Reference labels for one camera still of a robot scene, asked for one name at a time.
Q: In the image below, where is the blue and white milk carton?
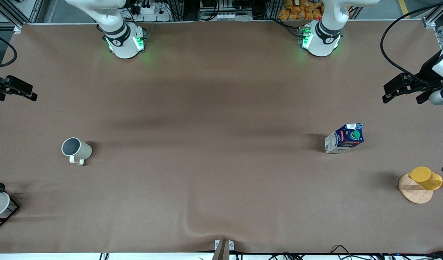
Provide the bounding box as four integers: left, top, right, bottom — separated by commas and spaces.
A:
324, 123, 365, 155

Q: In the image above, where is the white ribbed mug with handle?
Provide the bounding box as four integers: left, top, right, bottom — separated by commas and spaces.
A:
61, 137, 93, 166

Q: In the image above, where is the yellow plastic cup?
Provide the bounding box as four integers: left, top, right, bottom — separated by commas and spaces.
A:
408, 166, 443, 191

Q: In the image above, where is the wooden mug stand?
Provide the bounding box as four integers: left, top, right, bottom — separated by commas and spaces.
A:
399, 173, 443, 205

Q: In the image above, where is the bag of orange snacks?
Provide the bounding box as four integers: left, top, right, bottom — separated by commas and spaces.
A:
278, 0, 325, 21

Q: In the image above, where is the power strip with black plugs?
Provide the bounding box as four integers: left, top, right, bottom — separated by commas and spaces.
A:
129, 0, 171, 22

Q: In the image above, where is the white power strip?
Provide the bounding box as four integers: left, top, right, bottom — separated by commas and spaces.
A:
212, 12, 242, 21

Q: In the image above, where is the brown table cover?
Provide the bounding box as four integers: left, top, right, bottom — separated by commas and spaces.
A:
0, 20, 443, 254

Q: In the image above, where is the black equipment box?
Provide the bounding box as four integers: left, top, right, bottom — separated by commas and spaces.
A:
200, 0, 244, 11

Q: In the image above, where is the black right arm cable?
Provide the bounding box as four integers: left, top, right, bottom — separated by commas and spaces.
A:
0, 31, 18, 69

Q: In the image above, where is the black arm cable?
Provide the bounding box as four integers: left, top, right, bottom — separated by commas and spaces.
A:
380, 0, 443, 87
0, 31, 18, 69

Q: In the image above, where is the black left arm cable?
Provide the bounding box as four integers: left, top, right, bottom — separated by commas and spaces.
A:
380, 0, 443, 87

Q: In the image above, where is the aluminium frame profile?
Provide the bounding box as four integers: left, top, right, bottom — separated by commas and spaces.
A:
422, 0, 443, 29

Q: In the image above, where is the black wire rack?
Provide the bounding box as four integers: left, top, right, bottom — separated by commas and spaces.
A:
0, 175, 21, 233

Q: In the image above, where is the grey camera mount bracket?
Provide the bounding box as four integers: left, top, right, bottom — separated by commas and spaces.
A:
211, 239, 235, 260

